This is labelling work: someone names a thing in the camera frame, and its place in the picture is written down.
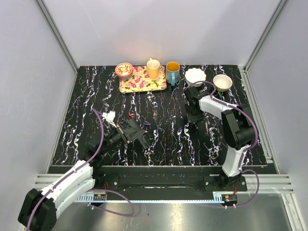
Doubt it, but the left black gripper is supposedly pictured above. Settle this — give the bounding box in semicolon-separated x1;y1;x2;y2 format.
100;122;144;155

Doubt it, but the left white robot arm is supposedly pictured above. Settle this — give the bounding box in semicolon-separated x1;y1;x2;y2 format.
17;118;150;231

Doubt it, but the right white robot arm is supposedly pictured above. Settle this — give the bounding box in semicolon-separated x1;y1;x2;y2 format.
184;86;258;191

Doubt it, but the white scalloped plate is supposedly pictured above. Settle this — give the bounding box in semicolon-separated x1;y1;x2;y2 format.
184;68;206;87

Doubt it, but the cream bowl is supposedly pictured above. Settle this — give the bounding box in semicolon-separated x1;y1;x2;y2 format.
213;74;233;92

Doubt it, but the blue mug orange inside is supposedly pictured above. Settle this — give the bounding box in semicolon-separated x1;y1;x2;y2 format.
166;62;180;86

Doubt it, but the yellow mug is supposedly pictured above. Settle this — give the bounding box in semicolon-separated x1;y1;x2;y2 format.
146;58;160;79

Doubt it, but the floral rectangular tray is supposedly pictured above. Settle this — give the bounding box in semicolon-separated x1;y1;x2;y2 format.
119;65;167;93

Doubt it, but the small red patterned bowl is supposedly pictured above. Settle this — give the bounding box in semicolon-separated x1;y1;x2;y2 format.
115;63;133;78

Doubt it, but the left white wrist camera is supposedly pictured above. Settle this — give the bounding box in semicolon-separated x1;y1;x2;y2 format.
102;111;116;127

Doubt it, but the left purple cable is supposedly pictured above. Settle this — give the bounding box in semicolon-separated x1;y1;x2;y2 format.
25;108;135;231

